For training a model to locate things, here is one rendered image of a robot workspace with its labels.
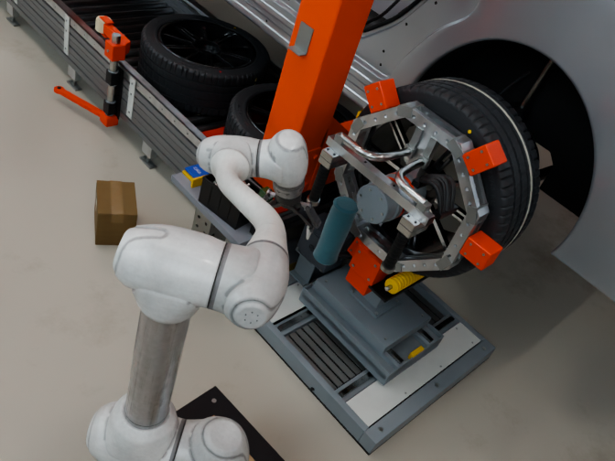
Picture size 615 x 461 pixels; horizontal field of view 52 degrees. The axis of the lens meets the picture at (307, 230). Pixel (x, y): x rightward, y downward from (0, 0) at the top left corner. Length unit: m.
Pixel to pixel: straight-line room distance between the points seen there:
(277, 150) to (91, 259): 1.34
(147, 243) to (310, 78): 1.11
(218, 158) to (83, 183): 1.57
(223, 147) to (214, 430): 0.70
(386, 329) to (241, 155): 1.14
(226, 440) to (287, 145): 0.73
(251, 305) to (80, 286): 1.59
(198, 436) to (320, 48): 1.22
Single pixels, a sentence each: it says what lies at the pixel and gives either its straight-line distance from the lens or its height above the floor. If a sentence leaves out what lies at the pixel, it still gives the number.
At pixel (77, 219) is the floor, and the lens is 2.94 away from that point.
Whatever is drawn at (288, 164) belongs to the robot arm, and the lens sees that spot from 1.63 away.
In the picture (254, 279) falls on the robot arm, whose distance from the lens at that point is 1.15.
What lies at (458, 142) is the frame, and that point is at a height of 1.12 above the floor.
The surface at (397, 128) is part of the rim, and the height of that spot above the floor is 0.97.
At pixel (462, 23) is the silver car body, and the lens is 2.38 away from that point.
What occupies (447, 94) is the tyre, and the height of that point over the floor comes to 1.18.
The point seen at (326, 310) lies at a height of 0.17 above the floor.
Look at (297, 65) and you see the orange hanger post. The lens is 2.17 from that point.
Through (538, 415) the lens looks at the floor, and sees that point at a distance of 2.93.
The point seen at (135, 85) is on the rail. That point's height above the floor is 0.36.
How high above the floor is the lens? 1.97
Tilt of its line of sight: 39 degrees down
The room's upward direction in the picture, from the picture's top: 20 degrees clockwise
